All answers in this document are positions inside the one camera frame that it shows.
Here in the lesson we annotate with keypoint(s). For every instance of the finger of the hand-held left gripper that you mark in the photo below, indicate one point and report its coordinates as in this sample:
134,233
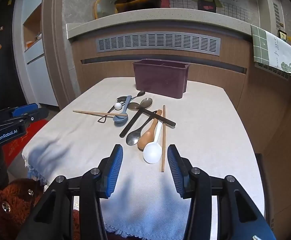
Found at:
39,114
24,110

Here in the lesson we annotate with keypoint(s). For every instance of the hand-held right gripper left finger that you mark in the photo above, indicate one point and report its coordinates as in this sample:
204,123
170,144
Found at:
115,170

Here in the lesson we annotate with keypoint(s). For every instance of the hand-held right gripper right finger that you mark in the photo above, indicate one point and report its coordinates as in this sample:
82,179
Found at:
175,172

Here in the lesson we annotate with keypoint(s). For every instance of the wooden spoon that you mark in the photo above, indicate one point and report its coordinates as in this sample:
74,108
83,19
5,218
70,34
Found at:
144,141

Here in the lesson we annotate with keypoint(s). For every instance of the wooden chopstick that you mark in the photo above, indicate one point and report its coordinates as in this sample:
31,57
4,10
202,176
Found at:
90,112
163,142

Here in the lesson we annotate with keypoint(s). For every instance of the grey-blue plastic spoon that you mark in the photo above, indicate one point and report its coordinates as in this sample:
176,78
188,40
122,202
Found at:
126,105

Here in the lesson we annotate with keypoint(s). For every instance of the maroon plastic utensil holder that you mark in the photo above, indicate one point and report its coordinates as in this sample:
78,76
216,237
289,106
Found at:
160,80

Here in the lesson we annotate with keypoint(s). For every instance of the red floor mat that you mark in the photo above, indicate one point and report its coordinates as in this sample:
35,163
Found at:
15,150

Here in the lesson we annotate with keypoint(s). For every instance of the white plastic spoon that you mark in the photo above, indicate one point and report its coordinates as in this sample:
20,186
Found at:
152,152

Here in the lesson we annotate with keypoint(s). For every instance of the white shelf cabinet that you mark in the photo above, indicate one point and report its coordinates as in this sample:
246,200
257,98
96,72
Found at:
35,80

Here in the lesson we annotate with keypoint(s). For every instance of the plain metal spoon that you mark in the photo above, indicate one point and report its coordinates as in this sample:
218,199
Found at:
133,137

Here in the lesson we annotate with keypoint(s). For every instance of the white tablecloth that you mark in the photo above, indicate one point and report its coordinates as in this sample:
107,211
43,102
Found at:
73,135

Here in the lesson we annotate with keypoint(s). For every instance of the black refrigerator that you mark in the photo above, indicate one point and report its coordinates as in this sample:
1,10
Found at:
0,67

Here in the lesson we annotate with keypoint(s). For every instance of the small spoon white ball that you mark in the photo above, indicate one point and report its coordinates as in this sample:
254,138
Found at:
108,112

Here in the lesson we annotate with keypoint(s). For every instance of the brown fuzzy garment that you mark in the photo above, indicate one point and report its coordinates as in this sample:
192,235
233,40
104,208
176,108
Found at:
0,195

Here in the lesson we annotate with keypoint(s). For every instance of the white ball-tipped utensil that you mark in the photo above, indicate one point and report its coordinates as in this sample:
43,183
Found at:
117,106

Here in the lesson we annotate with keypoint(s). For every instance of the small metal spoon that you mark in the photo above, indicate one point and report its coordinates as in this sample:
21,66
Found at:
141,93

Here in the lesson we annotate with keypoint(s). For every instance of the wooden counter cabinet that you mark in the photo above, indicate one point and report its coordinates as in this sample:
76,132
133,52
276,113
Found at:
110,72

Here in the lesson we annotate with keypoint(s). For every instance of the yellow-rimmed glass lid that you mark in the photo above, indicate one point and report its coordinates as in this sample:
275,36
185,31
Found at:
105,7

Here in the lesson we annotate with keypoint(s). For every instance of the small grey vent grille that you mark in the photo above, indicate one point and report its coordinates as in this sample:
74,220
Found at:
270,69

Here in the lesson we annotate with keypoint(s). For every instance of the speckled stone countertop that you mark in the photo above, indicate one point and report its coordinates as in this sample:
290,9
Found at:
160,17

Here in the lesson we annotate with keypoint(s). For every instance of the green checked towel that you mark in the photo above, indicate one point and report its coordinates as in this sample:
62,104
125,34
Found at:
273,50

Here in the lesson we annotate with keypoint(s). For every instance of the dark bottle with yellow label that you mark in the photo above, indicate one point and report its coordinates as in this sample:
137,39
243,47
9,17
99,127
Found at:
282,35

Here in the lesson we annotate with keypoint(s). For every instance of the white wall vent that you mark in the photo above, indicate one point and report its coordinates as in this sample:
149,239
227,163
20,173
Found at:
275,12

